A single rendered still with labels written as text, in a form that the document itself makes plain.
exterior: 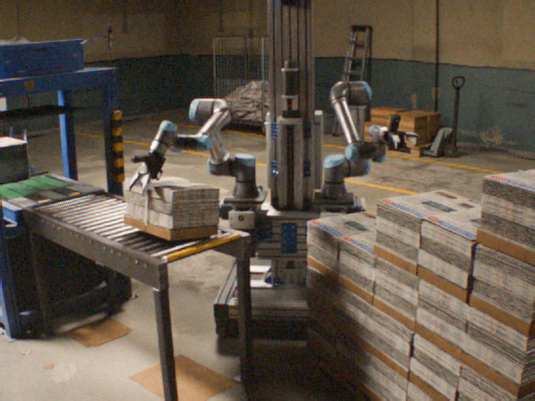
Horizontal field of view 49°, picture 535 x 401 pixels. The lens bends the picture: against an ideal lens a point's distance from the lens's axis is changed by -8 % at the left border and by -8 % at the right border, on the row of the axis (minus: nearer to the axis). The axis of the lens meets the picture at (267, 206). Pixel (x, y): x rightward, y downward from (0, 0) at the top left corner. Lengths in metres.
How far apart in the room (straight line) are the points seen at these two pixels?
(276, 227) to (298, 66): 0.92
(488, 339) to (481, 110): 7.67
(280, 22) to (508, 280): 2.12
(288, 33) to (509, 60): 6.21
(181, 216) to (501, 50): 7.30
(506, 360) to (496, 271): 0.30
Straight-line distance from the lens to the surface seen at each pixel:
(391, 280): 2.57
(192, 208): 2.84
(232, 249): 3.03
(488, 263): 2.10
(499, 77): 9.52
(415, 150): 9.02
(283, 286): 3.85
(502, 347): 2.14
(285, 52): 3.59
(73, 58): 3.98
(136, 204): 3.00
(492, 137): 9.64
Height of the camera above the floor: 1.73
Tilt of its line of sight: 16 degrees down
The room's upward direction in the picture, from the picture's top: 1 degrees counter-clockwise
